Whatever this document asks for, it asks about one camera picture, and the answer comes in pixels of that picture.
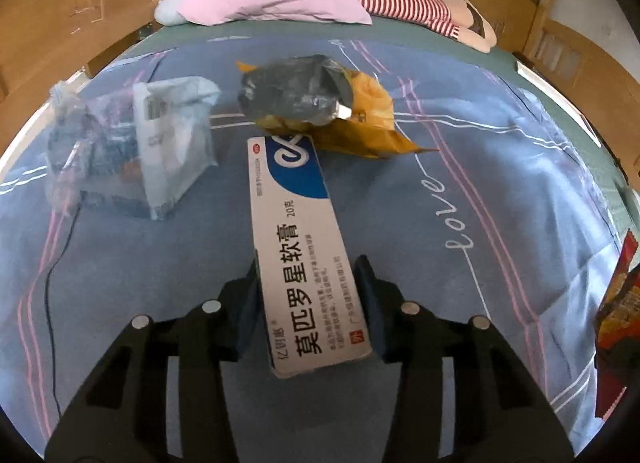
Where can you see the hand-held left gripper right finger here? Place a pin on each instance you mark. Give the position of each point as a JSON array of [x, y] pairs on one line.
[[367, 303]]

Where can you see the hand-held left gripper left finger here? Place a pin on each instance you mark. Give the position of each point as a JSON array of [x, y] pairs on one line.
[[247, 313]]

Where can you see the white blue medicine box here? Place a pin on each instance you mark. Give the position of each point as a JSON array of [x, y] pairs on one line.
[[300, 253]]

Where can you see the yellow snack bag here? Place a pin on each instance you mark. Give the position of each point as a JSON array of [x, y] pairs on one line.
[[370, 133]]

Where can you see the white blue plastic packet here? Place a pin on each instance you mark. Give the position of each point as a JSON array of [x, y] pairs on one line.
[[170, 153]]

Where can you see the blue striped blanket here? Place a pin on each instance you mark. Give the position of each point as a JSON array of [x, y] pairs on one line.
[[500, 143]]

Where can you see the clear plastic bag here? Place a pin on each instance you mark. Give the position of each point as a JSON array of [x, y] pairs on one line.
[[90, 153]]

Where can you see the red snack bag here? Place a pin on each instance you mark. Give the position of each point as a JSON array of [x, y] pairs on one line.
[[620, 313]]

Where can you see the light blue plush cushion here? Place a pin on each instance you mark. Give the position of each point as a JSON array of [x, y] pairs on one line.
[[167, 10]]

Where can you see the wooden headboard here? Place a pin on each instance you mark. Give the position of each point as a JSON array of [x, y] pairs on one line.
[[50, 3]]

